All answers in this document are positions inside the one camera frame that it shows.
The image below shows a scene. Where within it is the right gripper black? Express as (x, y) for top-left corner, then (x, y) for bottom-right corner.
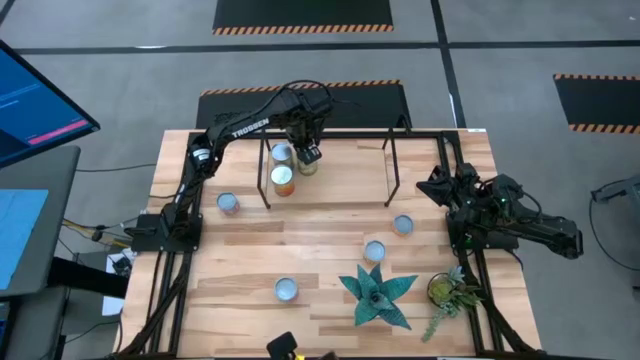
(417, 163), (484, 211)

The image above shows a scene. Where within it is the grey-framed light blue screen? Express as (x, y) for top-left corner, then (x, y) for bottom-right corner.
(0, 145), (81, 300)

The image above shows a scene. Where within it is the black-framed wooden shelf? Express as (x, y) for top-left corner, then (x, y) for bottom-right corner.
(242, 117), (414, 211)

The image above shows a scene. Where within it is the teal succulent in white pot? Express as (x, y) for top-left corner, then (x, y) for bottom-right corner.
(338, 263), (419, 331)

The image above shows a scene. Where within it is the orange beans can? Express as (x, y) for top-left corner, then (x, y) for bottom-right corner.
(269, 164), (296, 198)

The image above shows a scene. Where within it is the green succulent in pot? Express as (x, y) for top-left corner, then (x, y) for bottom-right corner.
(422, 264), (484, 344)

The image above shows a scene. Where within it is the small orange-sided can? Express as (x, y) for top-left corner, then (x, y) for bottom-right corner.
(392, 214), (415, 238)

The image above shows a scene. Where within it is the yellow and black cable bundle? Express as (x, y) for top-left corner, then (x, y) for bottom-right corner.
(58, 217), (136, 251)

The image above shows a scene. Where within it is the teal can with pink panels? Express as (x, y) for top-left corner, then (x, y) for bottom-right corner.
(273, 277), (300, 304)

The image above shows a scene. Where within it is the black device with yellow part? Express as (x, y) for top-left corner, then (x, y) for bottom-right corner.
(265, 330), (306, 360)

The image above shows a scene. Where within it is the yellow black beans can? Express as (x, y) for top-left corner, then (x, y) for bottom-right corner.
(362, 239), (387, 266)

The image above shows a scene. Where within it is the white box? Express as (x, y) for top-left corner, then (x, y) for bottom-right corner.
(102, 252), (134, 317)

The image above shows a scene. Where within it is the black mat with hazard stripe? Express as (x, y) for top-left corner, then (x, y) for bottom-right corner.
(553, 73), (640, 135)
(195, 79), (414, 130)
(212, 0), (395, 36)

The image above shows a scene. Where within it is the black stand base bar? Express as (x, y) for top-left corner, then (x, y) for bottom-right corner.
(47, 257), (129, 300)

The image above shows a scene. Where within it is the black monitor blue screen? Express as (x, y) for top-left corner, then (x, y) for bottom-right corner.
(0, 39), (101, 170)

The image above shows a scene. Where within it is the black aluminium table frame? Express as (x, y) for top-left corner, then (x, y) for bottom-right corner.
(117, 128), (544, 360)

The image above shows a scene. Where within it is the black floor cable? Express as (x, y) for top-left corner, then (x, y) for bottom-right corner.
(74, 162), (157, 174)

